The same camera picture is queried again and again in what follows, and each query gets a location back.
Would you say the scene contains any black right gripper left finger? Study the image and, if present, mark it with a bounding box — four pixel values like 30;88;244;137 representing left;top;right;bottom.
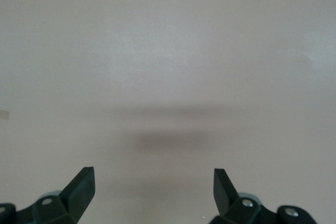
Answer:
0;166;96;224

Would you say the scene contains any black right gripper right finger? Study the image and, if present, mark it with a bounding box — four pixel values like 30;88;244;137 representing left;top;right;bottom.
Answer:
209;168;319;224

